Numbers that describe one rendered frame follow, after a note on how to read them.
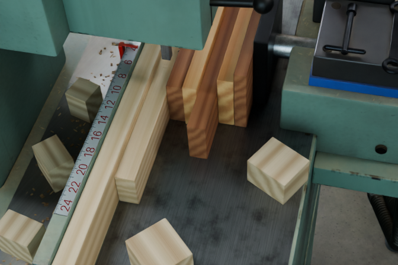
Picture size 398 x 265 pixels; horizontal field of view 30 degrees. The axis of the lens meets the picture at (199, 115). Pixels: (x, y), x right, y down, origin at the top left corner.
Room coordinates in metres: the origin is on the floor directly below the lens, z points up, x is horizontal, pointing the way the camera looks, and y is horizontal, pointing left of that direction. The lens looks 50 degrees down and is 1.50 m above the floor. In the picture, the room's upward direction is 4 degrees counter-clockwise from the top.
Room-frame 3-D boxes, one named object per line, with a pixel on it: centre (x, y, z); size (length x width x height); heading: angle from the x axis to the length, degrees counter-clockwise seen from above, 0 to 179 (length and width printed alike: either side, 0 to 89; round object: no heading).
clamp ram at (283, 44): (0.55, -0.11, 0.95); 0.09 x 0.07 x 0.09; 163
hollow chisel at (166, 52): (0.55, 0.03, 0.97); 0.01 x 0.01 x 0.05; 73
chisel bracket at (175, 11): (0.56, 0.05, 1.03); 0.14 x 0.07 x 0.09; 73
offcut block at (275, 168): (0.42, -0.07, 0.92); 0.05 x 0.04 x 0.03; 44
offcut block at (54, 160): (0.52, 0.17, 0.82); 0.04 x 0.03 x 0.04; 29
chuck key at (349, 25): (0.52, -0.15, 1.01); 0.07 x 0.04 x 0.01; 163
